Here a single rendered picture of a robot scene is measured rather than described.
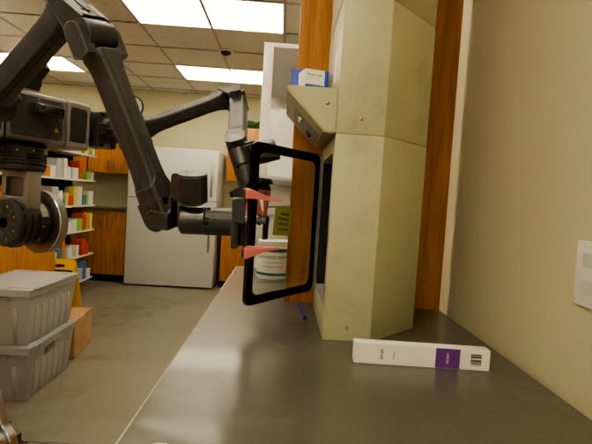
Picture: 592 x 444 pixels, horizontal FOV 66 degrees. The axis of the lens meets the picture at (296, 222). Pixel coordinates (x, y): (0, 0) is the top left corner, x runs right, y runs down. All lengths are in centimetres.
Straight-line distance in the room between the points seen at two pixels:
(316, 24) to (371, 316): 88
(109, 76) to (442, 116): 96
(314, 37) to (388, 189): 60
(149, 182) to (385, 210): 52
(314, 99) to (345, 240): 32
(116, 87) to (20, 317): 220
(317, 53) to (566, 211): 84
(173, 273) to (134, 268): 50
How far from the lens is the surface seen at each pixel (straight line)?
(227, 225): 92
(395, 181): 111
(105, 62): 101
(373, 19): 112
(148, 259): 621
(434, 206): 148
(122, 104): 99
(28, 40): 116
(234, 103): 158
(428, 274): 149
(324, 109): 105
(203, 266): 607
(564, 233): 101
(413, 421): 76
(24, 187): 158
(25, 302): 300
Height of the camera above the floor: 126
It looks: 3 degrees down
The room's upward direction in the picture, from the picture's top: 4 degrees clockwise
